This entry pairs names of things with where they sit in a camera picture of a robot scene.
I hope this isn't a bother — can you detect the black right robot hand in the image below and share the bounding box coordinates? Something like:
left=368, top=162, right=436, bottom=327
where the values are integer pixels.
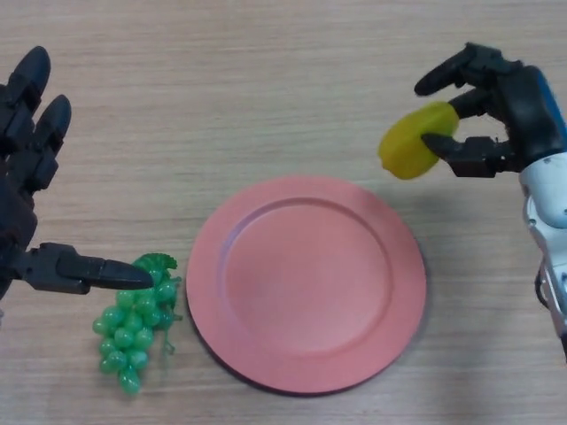
left=414, top=42, right=567, bottom=180

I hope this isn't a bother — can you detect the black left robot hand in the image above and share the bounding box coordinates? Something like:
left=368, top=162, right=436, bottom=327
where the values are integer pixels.
left=0, top=45, right=154, bottom=302

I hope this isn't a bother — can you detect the yellow starfruit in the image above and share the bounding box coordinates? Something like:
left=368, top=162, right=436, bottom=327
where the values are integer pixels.
left=377, top=101, right=460, bottom=181

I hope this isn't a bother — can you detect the pink round plate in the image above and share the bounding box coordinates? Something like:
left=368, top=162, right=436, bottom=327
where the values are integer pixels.
left=185, top=174, right=429, bottom=398

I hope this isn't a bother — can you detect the green grape bunch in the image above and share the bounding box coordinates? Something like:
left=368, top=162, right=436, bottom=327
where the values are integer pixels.
left=91, top=251, right=183, bottom=398

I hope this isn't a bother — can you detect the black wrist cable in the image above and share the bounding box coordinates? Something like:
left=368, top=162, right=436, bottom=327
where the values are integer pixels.
left=533, top=267, right=550, bottom=309

